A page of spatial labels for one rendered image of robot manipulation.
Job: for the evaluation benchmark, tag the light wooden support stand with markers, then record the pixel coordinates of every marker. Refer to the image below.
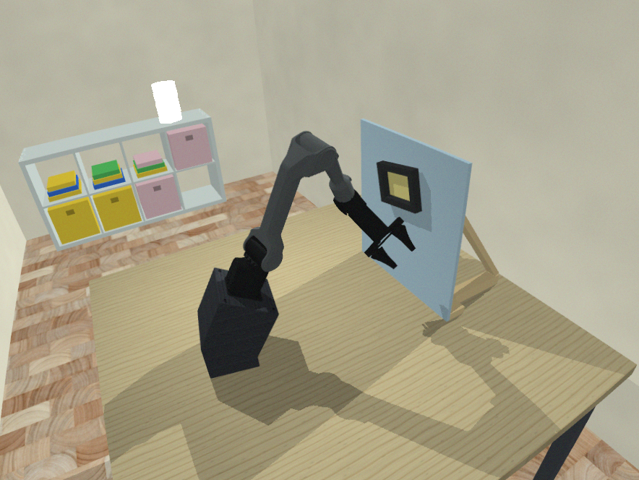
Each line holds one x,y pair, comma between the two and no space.
479,283

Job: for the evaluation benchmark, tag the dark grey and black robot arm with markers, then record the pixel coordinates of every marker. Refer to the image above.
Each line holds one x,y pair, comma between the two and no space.
308,155

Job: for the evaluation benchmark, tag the light blue board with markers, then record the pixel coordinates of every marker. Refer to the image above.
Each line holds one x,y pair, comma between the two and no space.
430,270

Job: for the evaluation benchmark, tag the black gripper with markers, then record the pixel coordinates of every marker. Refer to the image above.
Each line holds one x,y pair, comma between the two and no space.
376,230

